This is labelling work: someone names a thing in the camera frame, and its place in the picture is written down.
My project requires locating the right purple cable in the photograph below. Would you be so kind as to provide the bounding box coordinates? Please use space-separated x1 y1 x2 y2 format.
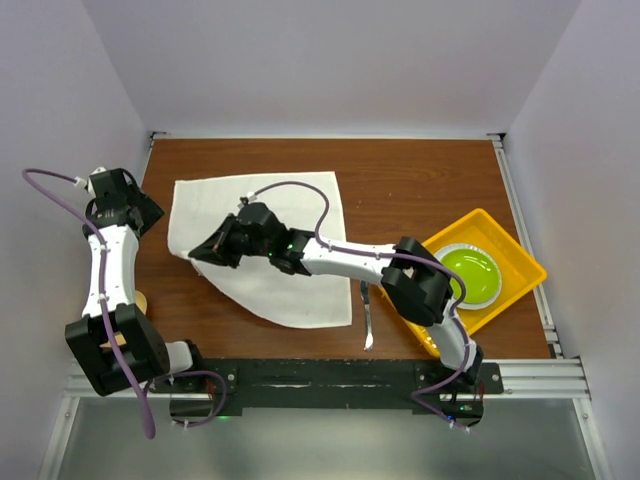
247 180 474 431

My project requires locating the yellow plastic tray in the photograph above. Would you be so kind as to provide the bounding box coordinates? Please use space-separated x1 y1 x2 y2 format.
412 208 551 360

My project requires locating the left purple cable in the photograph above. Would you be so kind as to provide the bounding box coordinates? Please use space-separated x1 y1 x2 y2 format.
21 168 229 440

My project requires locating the green plate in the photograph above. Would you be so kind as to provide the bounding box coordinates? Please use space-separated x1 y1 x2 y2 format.
435 243 502 310

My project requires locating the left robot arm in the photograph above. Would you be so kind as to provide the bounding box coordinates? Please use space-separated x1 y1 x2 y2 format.
65 167 207 396

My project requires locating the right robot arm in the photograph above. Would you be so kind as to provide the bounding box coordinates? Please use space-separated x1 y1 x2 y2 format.
188 202 483 393

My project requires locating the silver table knife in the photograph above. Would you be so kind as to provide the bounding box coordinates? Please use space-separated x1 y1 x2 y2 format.
360 281 374 352

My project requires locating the aluminium table frame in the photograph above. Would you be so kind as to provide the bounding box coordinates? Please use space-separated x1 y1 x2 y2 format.
37 130 614 480

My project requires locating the tan wooden plate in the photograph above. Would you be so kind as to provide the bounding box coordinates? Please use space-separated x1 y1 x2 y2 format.
100 290 148 350

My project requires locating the white cloth napkin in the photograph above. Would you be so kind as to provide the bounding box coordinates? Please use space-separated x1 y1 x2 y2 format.
167 171 352 329

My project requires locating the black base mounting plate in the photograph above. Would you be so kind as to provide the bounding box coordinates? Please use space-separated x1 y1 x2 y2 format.
151 358 505 425

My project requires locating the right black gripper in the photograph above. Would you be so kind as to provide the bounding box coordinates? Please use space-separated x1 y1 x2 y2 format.
191 212 274 268

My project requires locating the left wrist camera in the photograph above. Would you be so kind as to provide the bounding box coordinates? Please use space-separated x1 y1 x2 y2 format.
73 166 107 197

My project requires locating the purple cable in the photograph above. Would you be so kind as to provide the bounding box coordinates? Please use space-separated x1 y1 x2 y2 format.
21 168 229 440
247 180 474 431

